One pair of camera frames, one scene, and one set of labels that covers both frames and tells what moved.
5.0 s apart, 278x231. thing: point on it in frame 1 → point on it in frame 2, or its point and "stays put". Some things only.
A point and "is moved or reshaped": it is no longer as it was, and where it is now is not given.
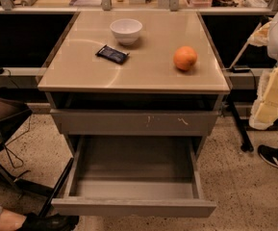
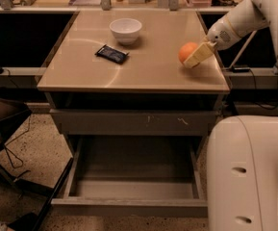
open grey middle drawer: [135, 176] stays put
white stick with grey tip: [244, 47] stays put
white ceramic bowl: [126, 30] stays put
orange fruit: [185, 58] is moved or reshaped
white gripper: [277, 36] → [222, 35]
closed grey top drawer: [136, 122] stays put
